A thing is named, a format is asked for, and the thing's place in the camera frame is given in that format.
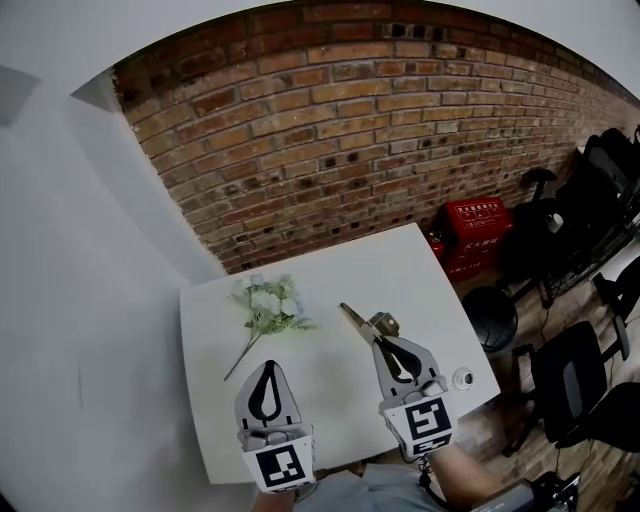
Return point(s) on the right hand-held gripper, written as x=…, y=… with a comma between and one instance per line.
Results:
x=422, y=422

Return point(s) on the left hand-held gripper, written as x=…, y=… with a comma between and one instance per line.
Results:
x=280, y=460

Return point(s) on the person's right forearm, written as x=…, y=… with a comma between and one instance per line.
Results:
x=462, y=475

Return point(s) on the person's left forearm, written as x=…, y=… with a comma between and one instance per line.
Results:
x=277, y=501

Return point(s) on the black standing fan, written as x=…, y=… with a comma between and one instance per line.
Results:
x=490, y=320

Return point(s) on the artificial flower bouquet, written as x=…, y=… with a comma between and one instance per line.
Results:
x=265, y=305

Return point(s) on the white table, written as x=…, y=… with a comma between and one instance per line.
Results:
x=360, y=270

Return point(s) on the person's light blue clothing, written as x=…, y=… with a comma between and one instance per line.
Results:
x=370, y=490

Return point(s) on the red fire extinguisher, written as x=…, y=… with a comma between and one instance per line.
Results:
x=436, y=245

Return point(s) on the red fire extinguisher box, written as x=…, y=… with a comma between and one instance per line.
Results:
x=475, y=235

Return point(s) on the black office chair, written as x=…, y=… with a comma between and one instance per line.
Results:
x=570, y=380
x=600, y=170

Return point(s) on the black tablet with screen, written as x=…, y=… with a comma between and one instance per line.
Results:
x=530, y=497

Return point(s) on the grey square wall panel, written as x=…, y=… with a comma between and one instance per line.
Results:
x=15, y=95

